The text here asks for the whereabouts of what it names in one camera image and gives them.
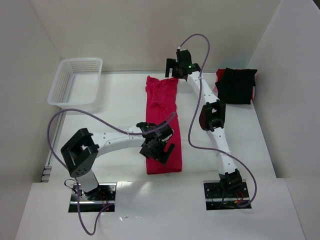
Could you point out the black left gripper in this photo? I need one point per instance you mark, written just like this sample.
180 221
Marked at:
155 152

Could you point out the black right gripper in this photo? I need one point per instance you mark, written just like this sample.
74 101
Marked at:
172 69

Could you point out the crimson red t shirt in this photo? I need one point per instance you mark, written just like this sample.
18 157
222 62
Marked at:
160 103

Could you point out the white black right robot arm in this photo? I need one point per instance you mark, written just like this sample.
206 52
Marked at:
212 113

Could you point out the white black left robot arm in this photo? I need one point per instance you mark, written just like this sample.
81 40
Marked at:
82 149

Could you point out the pink folded t shirt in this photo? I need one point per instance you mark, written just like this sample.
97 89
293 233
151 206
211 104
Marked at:
215 89

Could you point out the black folded t shirt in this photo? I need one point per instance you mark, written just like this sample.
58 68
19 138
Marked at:
236 86

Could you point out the white plastic perforated basket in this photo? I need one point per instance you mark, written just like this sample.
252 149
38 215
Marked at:
76 84

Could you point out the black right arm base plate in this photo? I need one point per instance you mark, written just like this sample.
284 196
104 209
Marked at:
215 199

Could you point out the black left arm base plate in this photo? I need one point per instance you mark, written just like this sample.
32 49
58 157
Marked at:
95 202

